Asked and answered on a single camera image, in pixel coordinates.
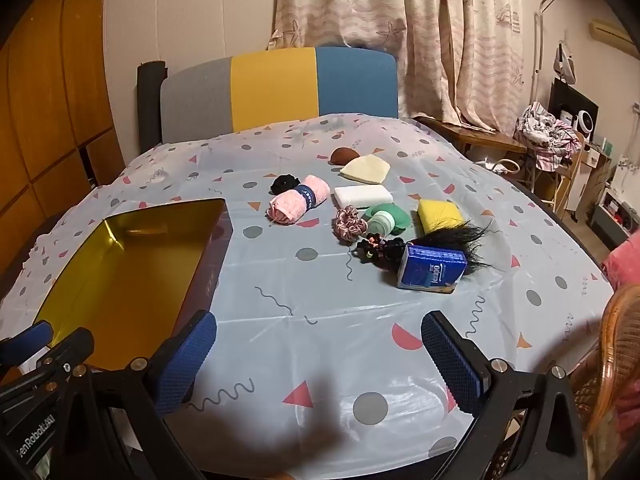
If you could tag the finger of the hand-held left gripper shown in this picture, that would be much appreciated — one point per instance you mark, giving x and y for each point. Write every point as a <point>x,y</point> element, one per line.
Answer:
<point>25,337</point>

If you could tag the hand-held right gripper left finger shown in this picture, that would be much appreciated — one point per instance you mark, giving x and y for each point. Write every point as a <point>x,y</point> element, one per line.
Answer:
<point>186,360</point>

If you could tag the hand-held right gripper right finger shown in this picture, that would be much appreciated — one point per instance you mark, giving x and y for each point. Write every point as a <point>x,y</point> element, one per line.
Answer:
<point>452,365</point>

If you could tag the blue tissue pack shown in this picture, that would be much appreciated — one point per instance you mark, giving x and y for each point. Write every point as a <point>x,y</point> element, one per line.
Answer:
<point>430,270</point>

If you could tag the gold tin box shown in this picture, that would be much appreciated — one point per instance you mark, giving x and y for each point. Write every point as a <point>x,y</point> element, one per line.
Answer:
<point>125,270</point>

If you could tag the black hair wig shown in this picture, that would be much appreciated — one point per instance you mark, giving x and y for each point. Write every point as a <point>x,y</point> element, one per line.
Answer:
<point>450,240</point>

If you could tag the yellow sponge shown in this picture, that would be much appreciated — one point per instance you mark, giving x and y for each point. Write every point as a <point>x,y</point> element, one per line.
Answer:
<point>440,212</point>

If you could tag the green plush toy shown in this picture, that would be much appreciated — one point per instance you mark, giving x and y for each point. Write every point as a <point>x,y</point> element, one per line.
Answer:
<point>395,215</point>

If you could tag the pink satin scrunchie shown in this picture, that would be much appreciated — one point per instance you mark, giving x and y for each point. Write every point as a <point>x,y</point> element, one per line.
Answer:
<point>345,230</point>

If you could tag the pink towel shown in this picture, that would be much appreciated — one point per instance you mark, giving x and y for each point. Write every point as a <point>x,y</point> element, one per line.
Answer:
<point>300,197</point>

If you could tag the patterned plastic tablecloth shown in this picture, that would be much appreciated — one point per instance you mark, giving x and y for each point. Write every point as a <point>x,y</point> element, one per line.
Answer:
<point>300,310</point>

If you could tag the wicker chair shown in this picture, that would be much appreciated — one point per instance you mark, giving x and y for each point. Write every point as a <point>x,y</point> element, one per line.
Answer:
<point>617,350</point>

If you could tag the white rectangular sponge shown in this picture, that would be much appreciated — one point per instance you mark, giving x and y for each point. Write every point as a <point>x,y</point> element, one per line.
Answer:
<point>362,195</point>

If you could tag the pink cloth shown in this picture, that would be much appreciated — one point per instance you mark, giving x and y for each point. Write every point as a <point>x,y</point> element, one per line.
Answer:
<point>622,260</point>

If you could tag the black scrunchie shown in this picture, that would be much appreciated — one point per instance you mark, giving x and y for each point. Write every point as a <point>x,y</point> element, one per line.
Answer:
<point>282,183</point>

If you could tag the cream folded cloth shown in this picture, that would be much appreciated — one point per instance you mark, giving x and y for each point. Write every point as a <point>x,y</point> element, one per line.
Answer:
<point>365,169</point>

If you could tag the wooden wardrobe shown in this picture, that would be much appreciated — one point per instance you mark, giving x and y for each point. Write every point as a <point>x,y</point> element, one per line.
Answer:
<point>45,110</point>

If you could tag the wooden side table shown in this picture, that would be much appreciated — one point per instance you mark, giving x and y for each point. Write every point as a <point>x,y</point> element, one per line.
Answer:
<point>475,135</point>

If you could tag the brown round pad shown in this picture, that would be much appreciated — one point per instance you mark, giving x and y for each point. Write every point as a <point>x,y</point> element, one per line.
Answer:
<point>345,155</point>

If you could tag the wooden shelf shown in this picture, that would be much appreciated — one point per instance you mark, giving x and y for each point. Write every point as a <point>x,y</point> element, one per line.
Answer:
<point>592,170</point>

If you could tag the pile of clothes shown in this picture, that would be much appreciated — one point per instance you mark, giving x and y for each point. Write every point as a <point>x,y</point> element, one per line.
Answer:
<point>547,135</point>

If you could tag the white round fan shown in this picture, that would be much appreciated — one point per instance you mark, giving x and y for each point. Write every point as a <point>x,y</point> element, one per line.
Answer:
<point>584,122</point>

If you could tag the grey yellow blue cushion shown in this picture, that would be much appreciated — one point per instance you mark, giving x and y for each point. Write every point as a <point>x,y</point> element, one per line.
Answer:
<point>270,90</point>

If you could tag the black monitor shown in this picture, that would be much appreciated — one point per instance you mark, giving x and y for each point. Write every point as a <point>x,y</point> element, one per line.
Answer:
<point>567,97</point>

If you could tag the cream patterned curtain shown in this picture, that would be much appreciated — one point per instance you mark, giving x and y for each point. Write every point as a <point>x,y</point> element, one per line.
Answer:
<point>425,35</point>

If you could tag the metal stand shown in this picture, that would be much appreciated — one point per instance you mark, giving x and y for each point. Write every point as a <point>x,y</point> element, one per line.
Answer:
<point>539,40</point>

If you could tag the wall air conditioner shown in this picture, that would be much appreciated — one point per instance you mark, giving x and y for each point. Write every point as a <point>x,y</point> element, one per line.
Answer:
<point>610,34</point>

